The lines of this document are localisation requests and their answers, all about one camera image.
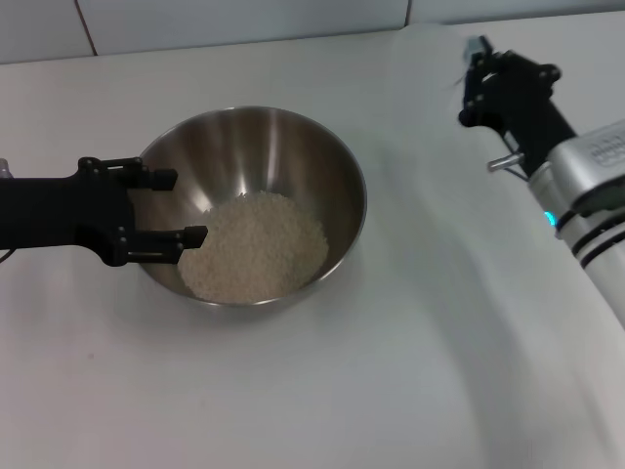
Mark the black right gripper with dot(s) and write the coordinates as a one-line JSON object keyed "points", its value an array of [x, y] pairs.
{"points": [[527, 102]]}

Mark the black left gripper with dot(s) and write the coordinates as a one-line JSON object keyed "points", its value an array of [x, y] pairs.
{"points": [[63, 210]]}

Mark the white rice grains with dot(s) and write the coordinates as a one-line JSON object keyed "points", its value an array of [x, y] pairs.
{"points": [[254, 249]]}

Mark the stainless steel mixing bowl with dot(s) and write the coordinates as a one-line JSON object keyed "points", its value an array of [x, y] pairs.
{"points": [[273, 156]]}

